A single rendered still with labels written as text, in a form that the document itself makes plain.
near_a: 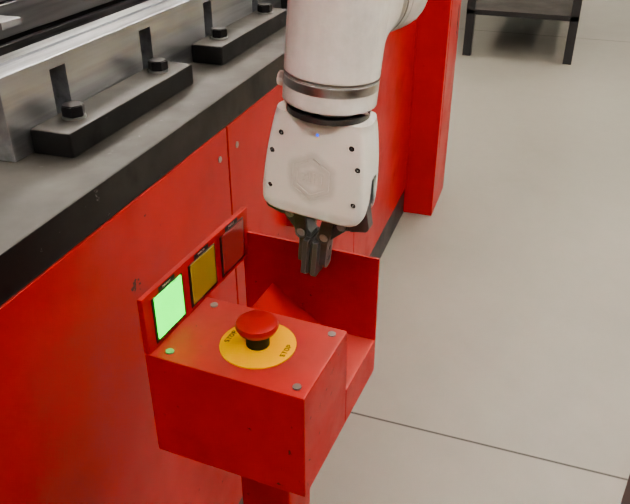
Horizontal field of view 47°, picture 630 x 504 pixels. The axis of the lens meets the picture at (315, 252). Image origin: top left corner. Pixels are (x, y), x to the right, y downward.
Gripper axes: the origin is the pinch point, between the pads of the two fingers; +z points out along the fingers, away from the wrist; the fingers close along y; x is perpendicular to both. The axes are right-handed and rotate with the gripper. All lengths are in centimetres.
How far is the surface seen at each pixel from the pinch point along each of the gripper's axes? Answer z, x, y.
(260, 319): 2.2, -9.8, -1.1
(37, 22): -4, 36, -65
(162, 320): 3.5, -12.8, -9.6
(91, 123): -4.5, 6.0, -31.1
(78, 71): -7.7, 12.2, -37.3
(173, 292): 1.7, -10.7, -9.8
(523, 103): 84, 313, -8
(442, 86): 38, 172, -23
